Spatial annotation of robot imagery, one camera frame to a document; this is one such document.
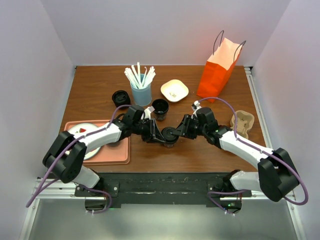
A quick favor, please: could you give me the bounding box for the white fruit pattern plate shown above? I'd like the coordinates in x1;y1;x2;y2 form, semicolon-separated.
65;122;101;161

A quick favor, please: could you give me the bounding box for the pink plastic tray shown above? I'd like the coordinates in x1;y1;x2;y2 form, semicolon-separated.
64;120;130;167

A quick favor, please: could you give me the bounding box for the orange paper gift bag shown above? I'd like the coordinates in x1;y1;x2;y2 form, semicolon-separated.
196;30;246;98

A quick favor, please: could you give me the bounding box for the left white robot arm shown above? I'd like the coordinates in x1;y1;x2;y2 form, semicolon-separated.
42;117;168;196

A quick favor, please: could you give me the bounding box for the white wrapped straws bundle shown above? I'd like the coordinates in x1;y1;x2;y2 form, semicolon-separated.
124;62;156;90

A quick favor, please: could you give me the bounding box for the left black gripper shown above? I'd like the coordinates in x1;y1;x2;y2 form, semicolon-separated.
132;118;165;144

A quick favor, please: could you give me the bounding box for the cream square bowl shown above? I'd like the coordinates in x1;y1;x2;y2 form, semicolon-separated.
160;79;189;103

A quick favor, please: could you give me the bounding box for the blue straw holder cup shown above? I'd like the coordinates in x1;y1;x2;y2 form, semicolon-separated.
130;84;152;107

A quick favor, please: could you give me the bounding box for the black coffee cup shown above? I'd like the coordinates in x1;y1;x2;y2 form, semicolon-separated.
152;98;169;121

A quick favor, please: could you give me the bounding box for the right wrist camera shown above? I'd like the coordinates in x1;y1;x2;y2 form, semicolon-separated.
191;100;219;129

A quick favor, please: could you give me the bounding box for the stack of black lids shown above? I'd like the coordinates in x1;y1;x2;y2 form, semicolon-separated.
111;90;131;110

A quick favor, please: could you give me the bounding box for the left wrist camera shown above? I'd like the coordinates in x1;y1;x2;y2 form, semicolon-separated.
122;105;155;126

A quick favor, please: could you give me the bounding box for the brown takeout coffee cup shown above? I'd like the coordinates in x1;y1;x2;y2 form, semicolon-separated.
163;143;175;148

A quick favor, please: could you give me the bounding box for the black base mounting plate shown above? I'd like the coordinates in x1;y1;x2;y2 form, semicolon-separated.
71;172;252;210

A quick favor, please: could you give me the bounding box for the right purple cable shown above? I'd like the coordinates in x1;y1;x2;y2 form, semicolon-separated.
197;96;310;215

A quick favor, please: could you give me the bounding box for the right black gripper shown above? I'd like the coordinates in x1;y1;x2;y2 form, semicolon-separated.
172;115;207;141

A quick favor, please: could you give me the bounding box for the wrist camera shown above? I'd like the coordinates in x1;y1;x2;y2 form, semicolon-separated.
191;100;219;129
122;105;155;126

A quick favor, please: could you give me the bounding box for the purple cable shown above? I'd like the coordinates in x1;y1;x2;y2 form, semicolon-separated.
26;104;131;215
197;96;310;215

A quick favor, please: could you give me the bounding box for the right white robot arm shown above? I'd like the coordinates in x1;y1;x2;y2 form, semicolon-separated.
172;114;300;202

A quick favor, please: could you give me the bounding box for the black coffee cup lid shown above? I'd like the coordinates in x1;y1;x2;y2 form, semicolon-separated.
161;126;179;144

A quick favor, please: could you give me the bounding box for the aluminium frame rail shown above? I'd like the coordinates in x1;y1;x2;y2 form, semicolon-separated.
244;177;299;202

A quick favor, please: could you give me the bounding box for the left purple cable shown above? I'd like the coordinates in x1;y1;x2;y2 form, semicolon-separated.
26;104;131;215

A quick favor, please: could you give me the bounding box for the cardboard cup carrier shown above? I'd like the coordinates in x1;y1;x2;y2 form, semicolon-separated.
230;110;255;139

